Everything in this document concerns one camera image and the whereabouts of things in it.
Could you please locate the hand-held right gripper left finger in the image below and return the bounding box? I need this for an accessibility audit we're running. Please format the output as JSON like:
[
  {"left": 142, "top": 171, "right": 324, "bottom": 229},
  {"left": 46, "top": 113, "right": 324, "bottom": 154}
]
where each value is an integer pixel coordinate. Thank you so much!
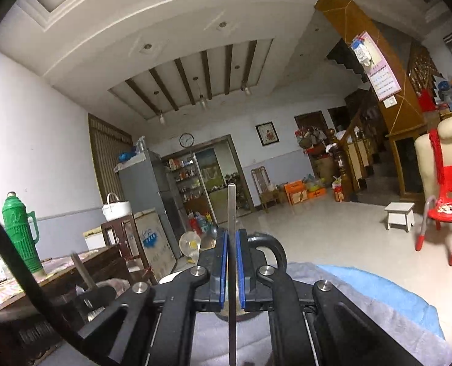
[{"left": 77, "top": 229, "right": 229, "bottom": 366}]

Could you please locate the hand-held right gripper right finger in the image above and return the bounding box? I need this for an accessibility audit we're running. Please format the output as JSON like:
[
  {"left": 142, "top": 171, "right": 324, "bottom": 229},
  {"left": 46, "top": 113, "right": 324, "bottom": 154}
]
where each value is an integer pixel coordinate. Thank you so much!
[{"left": 235, "top": 229, "right": 422, "bottom": 366}]

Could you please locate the grey chopstick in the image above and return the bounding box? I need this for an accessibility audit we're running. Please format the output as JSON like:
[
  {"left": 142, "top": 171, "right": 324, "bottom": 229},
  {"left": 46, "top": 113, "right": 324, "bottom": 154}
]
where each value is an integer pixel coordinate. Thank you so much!
[
  {"left": 70, "top": 252, "right": 98, "bottom": 291},
  {"left": 227, "top": 183, "right": 238, "bottom": 366}
]

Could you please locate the small white fan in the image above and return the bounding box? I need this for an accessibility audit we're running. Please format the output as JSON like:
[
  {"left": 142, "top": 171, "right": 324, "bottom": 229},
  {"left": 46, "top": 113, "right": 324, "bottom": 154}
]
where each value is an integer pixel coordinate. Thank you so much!
[{"left": 178, "top": 230, "right": 202, "bottom": 264}]

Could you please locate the grey tablecloth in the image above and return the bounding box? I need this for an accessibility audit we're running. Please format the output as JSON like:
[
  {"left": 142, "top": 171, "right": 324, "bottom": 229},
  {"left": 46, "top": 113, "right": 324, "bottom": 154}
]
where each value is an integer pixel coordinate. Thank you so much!
[{"left": 190, "top": 261, "right": 452, "bottom": 366}]

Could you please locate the tall backed wooden chair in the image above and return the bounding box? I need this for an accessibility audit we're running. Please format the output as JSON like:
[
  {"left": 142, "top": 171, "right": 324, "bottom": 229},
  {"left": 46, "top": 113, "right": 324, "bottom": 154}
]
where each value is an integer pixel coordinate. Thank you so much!
[{"left": 251, "top": 166, "right": 280, "bottom": 213}]

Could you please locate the glass display cabinet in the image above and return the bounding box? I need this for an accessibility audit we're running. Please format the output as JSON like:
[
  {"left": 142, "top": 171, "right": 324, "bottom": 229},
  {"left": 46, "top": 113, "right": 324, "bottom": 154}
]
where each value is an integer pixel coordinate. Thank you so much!
[{"left": 161, "top": 152, "right": 212, "bottom": 226}]

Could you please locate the dark wooden table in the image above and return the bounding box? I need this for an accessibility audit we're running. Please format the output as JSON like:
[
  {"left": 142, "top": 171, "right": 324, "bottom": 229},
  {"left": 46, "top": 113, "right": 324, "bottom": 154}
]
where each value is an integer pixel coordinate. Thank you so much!
[{"left": 0, "top": 244, "right": 147, "bottom": 366}]

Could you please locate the grey refrigerator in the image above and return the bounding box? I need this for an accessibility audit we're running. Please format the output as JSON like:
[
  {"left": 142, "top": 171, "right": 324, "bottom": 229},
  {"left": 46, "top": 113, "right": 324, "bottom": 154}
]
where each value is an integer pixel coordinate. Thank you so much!
[{"left": 115, "top": 150, "right": 181, "bottom": 260}]

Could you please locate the blue table cover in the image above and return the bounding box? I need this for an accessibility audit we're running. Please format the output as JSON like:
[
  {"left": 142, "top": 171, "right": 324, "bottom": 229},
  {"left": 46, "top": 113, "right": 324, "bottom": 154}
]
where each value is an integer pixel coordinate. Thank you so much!
[{"left": 317, "top": 264, "right": 447, "bottom": 341}]

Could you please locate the wooden staircase railing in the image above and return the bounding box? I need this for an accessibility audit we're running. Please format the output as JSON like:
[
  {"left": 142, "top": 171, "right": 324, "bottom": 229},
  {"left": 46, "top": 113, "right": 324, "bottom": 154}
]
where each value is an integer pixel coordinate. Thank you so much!
[{"left": 324, "top": 103, "right": 387, "bottom": 203}]

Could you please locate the white small stool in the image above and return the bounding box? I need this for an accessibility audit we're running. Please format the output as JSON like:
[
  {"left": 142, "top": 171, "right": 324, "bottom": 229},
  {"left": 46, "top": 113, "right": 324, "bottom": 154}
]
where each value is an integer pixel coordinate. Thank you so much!
[{"left": 385, "top": 202, "right": 416, "bottom": 233}]

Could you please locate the green thermos flask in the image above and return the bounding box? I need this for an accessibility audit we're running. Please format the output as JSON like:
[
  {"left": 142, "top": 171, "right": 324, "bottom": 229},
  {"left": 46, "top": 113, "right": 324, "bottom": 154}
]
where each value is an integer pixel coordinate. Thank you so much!
[{"left": 2, "top": 191, "right": 44, "bottom": 274}]

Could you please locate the patterned table cloth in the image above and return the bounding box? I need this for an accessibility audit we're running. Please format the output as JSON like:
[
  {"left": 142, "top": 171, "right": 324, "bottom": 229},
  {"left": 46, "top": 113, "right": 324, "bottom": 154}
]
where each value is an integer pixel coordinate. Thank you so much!
[{"left": 0, "top": 255, "right": 82, "bottom": 306}]

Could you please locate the wooden pillar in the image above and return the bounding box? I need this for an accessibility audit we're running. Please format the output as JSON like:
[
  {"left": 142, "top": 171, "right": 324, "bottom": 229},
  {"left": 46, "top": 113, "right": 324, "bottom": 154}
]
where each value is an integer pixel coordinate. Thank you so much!
[{"left": 314, "top": 0, "right": 429, "bottom": 203}]

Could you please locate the red plastic chair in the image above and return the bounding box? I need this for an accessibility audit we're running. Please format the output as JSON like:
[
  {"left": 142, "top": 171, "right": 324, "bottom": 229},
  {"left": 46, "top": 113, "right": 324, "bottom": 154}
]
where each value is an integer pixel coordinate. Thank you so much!
[{"left": 414, "top": 165, "right": 452, "bottom": 266}]

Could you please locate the cream chair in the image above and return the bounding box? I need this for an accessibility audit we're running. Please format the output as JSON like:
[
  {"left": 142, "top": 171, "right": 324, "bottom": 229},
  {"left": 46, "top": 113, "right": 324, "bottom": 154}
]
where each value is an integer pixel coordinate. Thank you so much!
[{"left": 414, "top": 113, "right": 452, "bottom": 222}]

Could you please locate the blue white hanging ornament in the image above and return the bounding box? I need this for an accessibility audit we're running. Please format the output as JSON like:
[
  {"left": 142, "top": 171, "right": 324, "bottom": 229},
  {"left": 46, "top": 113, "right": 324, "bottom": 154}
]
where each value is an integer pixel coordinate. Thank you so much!
[{"left": 350, "top": 36, "right": 374, "bottom": 68}]

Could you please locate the brown wooden chair frame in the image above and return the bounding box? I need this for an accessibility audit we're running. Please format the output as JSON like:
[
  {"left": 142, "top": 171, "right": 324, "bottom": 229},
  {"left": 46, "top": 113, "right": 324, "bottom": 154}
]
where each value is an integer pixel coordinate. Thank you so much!
[{"left": 100, "top": 213, "right": 152, "bottom": 276}]

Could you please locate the framed wall picture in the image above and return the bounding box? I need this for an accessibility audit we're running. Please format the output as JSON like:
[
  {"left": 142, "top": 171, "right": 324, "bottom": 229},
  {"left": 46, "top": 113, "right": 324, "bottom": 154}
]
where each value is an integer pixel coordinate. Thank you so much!
[{"left": 255, "top": 121, "right": 279, "bottom": 147}]

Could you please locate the black cable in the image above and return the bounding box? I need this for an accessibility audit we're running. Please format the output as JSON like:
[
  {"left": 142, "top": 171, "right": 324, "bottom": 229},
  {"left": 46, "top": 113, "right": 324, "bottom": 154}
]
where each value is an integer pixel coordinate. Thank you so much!
[{"left": 0, "top": 162, "right": 110, "bottom": 366}]

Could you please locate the pink wall calendar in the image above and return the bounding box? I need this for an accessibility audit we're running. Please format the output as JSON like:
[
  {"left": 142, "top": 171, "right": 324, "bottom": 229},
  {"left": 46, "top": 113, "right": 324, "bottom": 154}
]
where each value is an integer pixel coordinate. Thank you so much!
[{"left": 350, "top": 32, "right": 401, "bottom": 102}]

